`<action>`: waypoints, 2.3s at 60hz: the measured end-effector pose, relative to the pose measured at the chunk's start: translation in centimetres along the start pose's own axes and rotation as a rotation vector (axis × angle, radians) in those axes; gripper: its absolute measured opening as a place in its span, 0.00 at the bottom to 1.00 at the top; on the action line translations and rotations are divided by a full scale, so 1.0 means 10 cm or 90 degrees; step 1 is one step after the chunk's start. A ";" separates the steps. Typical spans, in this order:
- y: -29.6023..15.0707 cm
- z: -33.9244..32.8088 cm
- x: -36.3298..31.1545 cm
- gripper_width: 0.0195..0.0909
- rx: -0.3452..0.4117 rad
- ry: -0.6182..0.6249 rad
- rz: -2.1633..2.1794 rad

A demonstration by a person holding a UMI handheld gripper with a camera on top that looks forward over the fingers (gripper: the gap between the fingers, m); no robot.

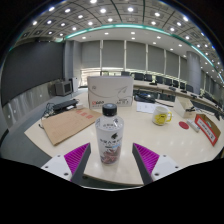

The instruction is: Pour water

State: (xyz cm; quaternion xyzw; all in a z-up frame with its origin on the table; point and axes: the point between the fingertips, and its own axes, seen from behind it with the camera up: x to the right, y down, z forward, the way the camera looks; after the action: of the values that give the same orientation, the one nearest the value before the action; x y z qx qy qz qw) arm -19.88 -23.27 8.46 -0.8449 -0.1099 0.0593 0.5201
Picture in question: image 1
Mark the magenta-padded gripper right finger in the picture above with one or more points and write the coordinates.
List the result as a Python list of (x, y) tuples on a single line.
[(163, 165)]

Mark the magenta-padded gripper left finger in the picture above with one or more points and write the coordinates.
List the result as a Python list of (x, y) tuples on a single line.
[(60, 165)]

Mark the clear bottle with black cap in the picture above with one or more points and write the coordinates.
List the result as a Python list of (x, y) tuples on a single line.
[(109, 136)]

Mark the brown paper envelope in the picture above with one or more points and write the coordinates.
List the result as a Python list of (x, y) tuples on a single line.
[(68, 126)]

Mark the flat round red coaster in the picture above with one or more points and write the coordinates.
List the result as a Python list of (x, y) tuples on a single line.
[(184, 125)]

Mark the white mug with yellow print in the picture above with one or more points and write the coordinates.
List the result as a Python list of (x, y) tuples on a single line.
[(160, 116)]

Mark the brown cardboard box red-edged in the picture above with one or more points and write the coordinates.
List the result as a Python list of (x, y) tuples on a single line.
[(207, 128)]

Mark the white printed paper sheet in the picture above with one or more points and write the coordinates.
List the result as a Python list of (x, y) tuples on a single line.
[(146, 107)]

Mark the beige divided organizer box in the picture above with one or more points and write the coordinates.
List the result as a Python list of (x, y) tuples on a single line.
[(183, 107)]

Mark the small white charger block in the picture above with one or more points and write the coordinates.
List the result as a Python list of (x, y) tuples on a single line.
[(80, 106)]

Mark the grey boxy monitor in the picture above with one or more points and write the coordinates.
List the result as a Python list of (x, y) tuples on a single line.
[(63, 88)]

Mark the row of black office chairs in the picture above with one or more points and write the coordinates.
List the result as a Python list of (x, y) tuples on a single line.
[(160, 79)]

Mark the large white cardboard box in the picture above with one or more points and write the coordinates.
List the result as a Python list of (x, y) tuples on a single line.
[(110, 90)]

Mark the group of round ceiling lights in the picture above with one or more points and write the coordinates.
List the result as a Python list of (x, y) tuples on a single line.
[(103, 10)]

